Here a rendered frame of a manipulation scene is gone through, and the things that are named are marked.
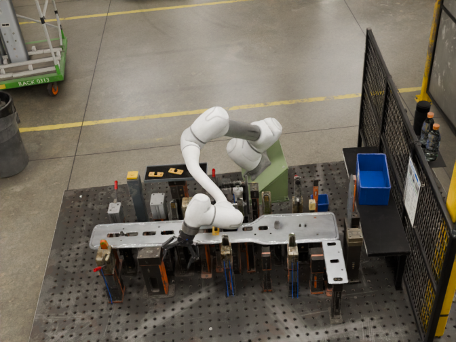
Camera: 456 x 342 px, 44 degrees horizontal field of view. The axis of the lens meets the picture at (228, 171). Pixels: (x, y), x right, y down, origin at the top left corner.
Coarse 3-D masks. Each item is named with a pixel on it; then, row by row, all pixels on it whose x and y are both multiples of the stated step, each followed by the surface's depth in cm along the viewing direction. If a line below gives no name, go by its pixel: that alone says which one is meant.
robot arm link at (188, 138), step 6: (186, 132) 315; (192, 132) 310; (180, 138) 320; (186, 138) 312; (192, 138) 311; (180, 144) 316; (186, 144) 311; (192, 144) 310; (198, 144) 312; (204, 144) 315
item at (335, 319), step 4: (336, 280) 282; (340, 280) 282; (332, 284) 282; (336, 284) 280; (340, 284) 280; (332, 288) 283; (336, 288) 282; (340, 288) 282; (332, 292) 288; (336, 292) 285; (340, 292) 285; (332, 296) 288; (336, 296) 287; (340, 296) 287; (332, 300) 289; (336, 300) 291; (340, 300) 289; (332, 304) 291; (336, 304) 293; (340, 304) 291; (328, 308) 303; (332, 308) 293; (336, 308) 296; (340, 308) 293; (328, 312) 302; (332, 312) 295; (336, 312) 295; (340, 312) 301; (332, 316) 297; (336, 316) 298; (340, 316) 298; (332, 320) 297; (336, 320) 297; (340, 320) 297
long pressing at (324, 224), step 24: (264, 216) 319; (288, 216) 318; (312, 216) 316; (96, 240) 315; (120, 240) 314; (144, 240) 312; (216, 240) 308; (240, 240) 307; (264, 240) 305; (312, 240) 303
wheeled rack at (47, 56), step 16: (32, 48) 662; (48, 48) 672; (64, 48) 672; (16, 64) 642; (32, 64) 644; (48, 64) 641; (64, 64) 651; (0, 80) 621; (16, 80) 619; (32, 80) 619; (48, 80) 622
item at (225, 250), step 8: (224, 248) 297; (224, 256) 296; (232, 256) 307; (224, 264) 299; (232, 264) 303; (224, 272) 305; (232, 272) 307; (224, 280) 310; (232, 280) 309; (224, 288) 320; (232, 288) 311; (232, 296) 315
